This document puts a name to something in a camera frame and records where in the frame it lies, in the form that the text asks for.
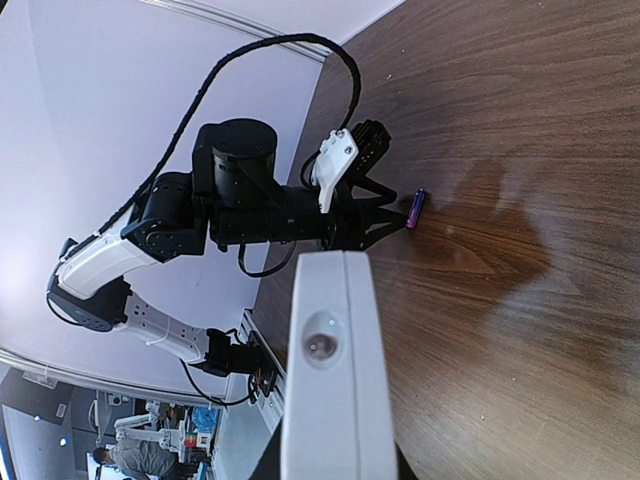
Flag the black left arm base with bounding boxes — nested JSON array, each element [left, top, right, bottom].
[[195, 328, 267, 392]]

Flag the left aluminium frame post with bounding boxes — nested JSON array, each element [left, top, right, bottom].
[[142, 0, 332, 63]]

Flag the white remote control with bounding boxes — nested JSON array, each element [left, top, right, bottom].
[[280, 251, 398, 479]]

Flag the purple battery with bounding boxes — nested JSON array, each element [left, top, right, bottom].
[[406, 188, 427, 230]]

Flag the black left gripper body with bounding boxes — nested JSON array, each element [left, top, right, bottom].
[[319, 187, 369, 251]]

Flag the front aluminium rail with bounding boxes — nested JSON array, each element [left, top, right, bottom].
[[239, 309, 286, 433]]

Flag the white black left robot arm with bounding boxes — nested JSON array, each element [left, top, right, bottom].
[[46, 118, 407, 377]]

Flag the person in grey shirt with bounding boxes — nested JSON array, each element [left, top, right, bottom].
[[92, 440, 179, 480]]

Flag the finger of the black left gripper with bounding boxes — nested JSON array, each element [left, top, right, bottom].
[[350, 176, 397, 209], [349, 207, 407, 251]]

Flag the black left camera cable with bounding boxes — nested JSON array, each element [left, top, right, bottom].
[[97, 32, 362, 236]]

